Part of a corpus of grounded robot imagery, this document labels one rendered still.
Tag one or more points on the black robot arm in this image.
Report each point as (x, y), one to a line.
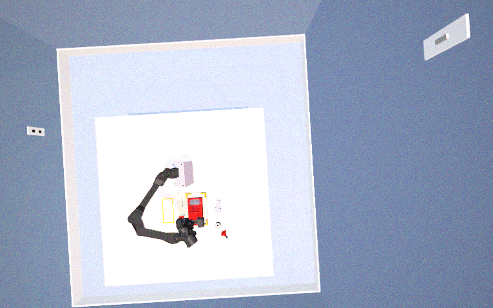
(135, 218)

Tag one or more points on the red hood shell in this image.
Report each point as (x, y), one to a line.
(193, 215)

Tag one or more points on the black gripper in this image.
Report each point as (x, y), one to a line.
(191, 222)

